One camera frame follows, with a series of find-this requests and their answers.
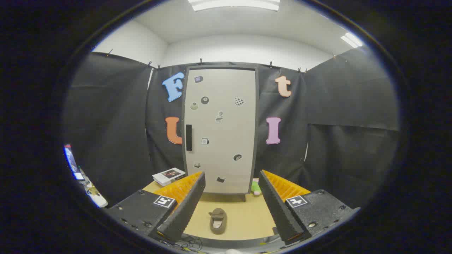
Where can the white book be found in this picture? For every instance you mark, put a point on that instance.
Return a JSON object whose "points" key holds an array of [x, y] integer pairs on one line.
{"points": [[169, 174]]}

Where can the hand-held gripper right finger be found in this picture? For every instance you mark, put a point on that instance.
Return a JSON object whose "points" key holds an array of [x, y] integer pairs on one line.
{"points": [[279, 211]]}

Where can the small ceiling light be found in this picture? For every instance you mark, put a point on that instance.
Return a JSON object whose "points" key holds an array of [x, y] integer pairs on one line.
{"points": [[352, 40]]}

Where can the long ceiling light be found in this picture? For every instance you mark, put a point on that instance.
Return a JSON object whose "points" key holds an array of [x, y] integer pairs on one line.
{"points": [[233, 4]]}

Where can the dark grey shoe cabinet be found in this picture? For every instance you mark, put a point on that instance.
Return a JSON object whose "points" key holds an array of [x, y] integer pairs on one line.
{"points": [[257, 106]]}

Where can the brown fuzzy shoe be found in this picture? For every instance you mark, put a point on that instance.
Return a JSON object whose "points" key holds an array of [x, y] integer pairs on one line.
{"points": [[217, 224]]}

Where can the white rounded object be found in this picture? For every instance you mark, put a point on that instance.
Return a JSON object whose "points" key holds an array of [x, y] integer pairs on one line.
{"points": [[236, 251]]}

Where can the green and pink plush toy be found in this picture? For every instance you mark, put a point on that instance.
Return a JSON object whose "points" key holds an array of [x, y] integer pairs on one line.
{"points": [[256, 189]]}

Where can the black backdrop cloth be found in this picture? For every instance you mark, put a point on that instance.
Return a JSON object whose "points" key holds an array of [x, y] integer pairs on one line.
{"points": [[106, 123]]}

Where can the white cluttered object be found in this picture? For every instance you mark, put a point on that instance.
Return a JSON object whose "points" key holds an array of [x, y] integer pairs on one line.
{"points": [[95, 195]]}

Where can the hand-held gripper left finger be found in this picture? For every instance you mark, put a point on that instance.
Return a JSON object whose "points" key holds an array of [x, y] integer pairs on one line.
{"points": [[185, 211]]}

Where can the blue poster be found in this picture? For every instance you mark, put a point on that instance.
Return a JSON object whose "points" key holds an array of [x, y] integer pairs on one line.
{"points": [[71, 162]]}

